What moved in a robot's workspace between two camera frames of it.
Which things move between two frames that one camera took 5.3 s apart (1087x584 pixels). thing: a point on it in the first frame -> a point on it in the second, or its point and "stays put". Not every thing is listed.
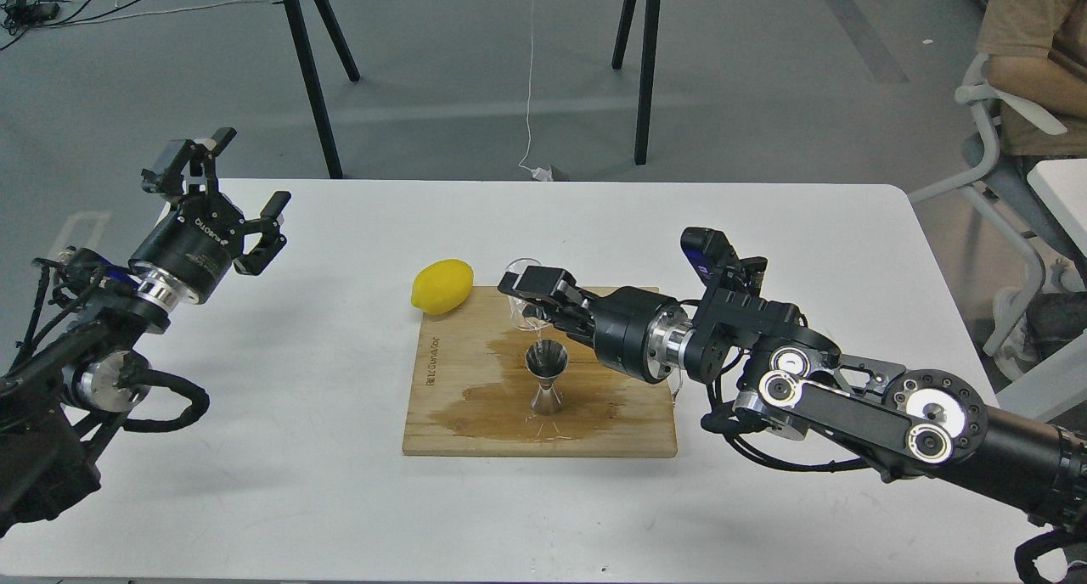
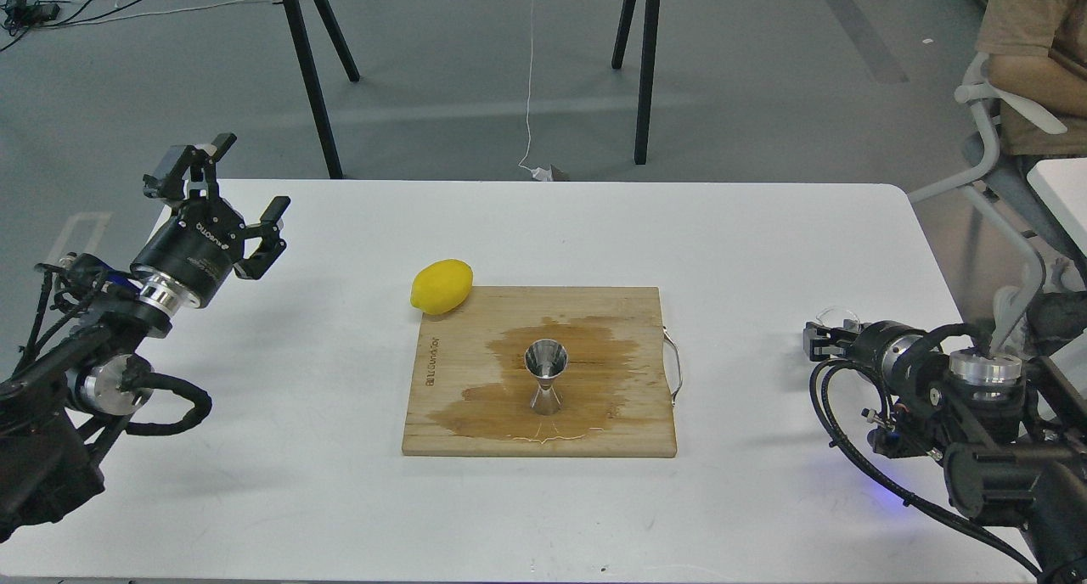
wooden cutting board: [473, 392] stays put
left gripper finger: [272, 241] stays put
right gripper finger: [576, 327] -> [813, 329]
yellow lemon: [442, 287] stays put
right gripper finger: [545, 282] -> [820, 350]
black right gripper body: [622, 318] -> [897, 353]
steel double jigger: [547, 360] stays put
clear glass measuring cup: [517, 305] -> [835, 317]
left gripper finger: [191, 169] stays put
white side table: [1061, 185] stays put
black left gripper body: [193, 243] stays put
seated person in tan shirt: [1033, 30] stays put
